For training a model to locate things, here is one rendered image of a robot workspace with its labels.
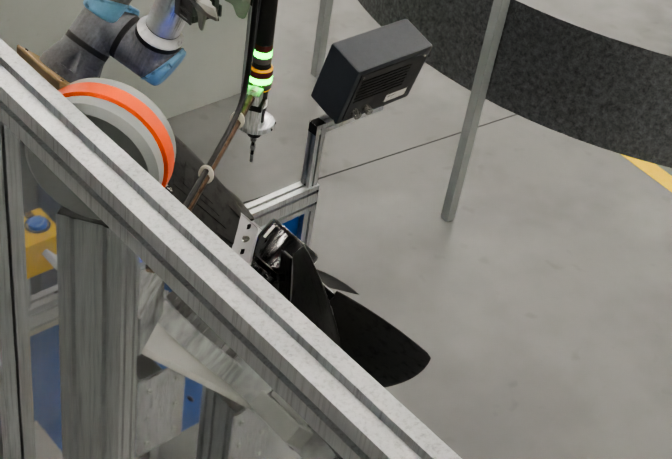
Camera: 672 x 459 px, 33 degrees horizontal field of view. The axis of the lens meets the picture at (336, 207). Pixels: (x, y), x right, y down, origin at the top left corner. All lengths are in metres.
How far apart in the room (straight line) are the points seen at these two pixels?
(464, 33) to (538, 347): 1.11
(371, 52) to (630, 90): 1.26
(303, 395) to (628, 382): 3.13
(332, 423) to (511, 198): 3.74
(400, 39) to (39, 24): 1.60
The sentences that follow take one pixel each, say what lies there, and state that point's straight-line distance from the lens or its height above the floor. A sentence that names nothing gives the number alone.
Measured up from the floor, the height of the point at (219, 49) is 0.26.
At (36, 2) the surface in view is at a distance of 4.01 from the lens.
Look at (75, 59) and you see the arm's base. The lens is 2.77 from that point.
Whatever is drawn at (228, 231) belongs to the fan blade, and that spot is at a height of 1.29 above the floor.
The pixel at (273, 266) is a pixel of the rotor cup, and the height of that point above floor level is 1.22.
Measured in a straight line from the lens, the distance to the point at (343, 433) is 0.80.
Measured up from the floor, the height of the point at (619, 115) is 0.69.
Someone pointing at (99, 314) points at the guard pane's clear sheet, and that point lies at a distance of 1.10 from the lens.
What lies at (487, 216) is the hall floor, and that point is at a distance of 4.39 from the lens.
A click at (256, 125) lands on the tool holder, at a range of 2.03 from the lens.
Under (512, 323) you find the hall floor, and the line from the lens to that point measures 3.96.
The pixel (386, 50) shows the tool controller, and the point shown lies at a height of 1.24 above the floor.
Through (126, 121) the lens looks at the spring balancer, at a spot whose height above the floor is 1.95.
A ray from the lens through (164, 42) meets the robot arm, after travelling 2.70.
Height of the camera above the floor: 2.63
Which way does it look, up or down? 38 degrees down
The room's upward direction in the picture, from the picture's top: 10 degrees clockwise
